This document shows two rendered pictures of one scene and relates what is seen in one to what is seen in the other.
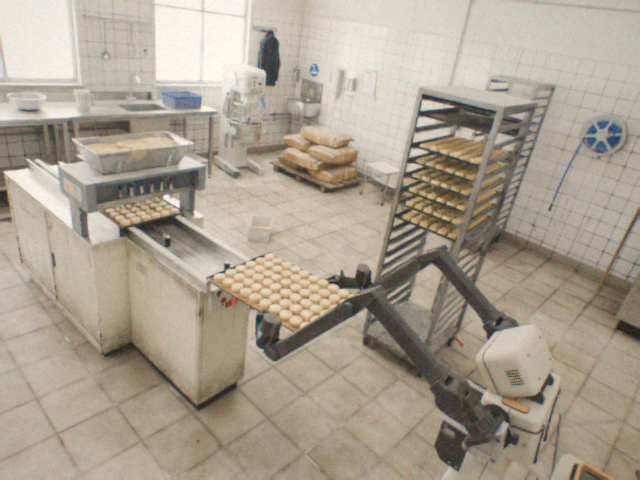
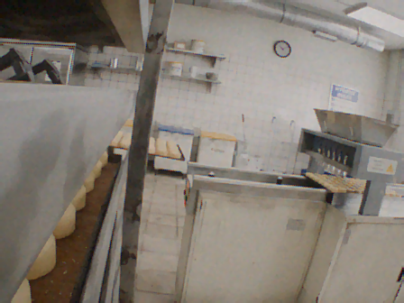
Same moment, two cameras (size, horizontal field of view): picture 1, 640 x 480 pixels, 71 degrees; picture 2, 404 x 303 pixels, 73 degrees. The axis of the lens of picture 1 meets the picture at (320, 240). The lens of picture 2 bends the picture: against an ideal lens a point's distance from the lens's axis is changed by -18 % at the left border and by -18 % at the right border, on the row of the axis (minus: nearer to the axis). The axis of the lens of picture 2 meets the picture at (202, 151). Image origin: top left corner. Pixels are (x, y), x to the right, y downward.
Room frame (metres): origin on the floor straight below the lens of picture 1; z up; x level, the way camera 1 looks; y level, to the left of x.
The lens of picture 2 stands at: (3.02, -0.71, 1.25)
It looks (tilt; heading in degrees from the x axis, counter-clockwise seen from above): 9 degrees down; 134
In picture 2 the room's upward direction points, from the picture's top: 9 degrees clockwise
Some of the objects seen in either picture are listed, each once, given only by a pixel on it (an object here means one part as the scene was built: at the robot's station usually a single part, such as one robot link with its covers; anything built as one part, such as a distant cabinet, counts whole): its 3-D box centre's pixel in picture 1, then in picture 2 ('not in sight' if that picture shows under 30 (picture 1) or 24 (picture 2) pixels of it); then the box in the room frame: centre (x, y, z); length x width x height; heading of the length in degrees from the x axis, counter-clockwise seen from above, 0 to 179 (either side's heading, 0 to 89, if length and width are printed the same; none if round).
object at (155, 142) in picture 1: (136, 149); not in sight; (2.41, 1.11, 1.28); 0.54 x 0.27 x 0.06; 143
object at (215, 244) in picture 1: (150, 203); (365, 198); (2.59, 1.11, 0.87); 2.01 x 0.03 x 0.07; 53
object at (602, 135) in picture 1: (588, 168); not in sight; (4.64, -2.60, 1.10); 0.41 x 0.17 x 1.10; 50
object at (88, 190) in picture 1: (137, 192); (344, 168); (2.41, 1.11, 1.01); 0.72 x 0.33 x 0.34; 143
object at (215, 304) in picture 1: (229, 293); (189, 193); (1.89, 0.42, 0.77); 0.24 x 0.04 x 0.14; 143
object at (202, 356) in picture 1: (186, 311); (244, 252); (2.11, 0.71, 0.45); 0.70 x 0.34 x 0.90; 53
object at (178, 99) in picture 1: (182, 99); not in sight; (5.58, 1.96, 0.95); 0.40 x 0.30 x 0.14; 143
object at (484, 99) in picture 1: (440, 233); not in sight; (2.72, -0.78, 0.93); 0.64 x 0.51 x 1.78; 145
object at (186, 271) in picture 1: (105, 212); (341, 185); (2.36, 1.29, 0.87); 2.01 x 0.03 x 0.07; 53
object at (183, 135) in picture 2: not in sight; (172, 150); (-0.83, 2.61, 0.38); 0.64 x 0.54 x 0.77; 139
